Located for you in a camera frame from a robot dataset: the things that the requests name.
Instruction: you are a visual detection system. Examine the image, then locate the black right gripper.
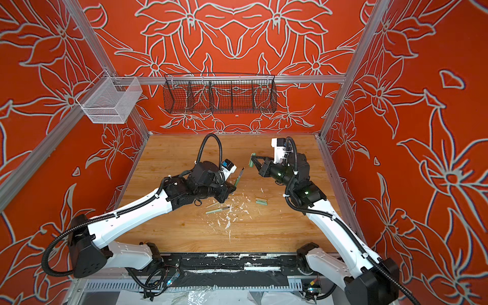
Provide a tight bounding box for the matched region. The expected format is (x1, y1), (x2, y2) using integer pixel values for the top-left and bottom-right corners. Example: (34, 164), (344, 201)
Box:
(251, 154), (299, 191)

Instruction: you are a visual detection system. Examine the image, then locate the green pen body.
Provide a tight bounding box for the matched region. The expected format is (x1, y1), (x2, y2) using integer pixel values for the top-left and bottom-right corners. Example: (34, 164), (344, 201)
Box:
(234, 168), (245, 188)

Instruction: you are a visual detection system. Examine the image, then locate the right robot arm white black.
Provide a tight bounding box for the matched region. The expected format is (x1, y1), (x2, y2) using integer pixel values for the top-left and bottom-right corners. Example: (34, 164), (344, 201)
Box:
(251, 153), (400, 304)

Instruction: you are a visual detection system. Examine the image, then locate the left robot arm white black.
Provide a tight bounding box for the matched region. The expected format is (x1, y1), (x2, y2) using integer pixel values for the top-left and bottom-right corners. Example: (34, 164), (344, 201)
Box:
(68, 160), (237, 278)

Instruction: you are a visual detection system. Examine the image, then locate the beige pen on table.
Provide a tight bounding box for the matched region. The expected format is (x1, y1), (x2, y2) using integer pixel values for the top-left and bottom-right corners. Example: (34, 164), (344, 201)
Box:
(206, 202), (220, 208)

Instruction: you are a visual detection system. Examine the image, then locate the clear mesh bin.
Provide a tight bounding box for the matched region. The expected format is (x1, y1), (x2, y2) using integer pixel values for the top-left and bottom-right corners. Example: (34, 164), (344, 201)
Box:
(75, 71), (142, 124)

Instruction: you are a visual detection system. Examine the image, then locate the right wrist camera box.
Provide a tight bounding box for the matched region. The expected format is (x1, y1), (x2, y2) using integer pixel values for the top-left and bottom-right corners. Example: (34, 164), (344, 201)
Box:
(271, 138), (287, 164)

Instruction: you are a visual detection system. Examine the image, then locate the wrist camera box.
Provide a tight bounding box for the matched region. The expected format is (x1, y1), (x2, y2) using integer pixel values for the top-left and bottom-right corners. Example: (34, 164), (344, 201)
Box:
(271, 138), (287, 164)
(221, 159), (237, 180)

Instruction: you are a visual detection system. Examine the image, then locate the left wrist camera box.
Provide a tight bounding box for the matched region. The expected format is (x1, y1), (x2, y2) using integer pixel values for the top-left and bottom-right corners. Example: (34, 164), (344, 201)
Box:
(221, 159), (237, 180)

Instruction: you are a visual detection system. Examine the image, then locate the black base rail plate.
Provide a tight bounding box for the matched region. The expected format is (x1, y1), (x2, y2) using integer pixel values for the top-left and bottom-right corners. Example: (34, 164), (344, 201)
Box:
(136, 252), (306, 277)

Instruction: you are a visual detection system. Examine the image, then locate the black wire basket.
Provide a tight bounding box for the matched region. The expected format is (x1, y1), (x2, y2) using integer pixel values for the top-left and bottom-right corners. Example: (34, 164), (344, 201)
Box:
(163, 73), (278, 114)

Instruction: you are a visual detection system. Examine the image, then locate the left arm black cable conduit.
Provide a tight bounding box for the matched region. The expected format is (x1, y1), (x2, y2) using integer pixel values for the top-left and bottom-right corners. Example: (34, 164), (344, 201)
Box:
(41, 133), (224, 278)

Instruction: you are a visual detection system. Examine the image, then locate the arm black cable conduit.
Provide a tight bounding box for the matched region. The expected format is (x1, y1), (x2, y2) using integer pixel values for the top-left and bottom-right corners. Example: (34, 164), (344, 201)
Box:
(283, 136), (422, 305)
(41, 133), (224, 278)

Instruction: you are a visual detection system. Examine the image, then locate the white cable duct strip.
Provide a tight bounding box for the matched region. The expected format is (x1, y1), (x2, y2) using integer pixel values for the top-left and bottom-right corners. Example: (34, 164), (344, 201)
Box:
(81, 277), (310, 294)

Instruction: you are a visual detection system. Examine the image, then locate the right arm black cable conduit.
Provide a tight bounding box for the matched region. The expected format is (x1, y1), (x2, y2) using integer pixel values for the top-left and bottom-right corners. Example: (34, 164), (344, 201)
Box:
(283, 136), (422, 305)

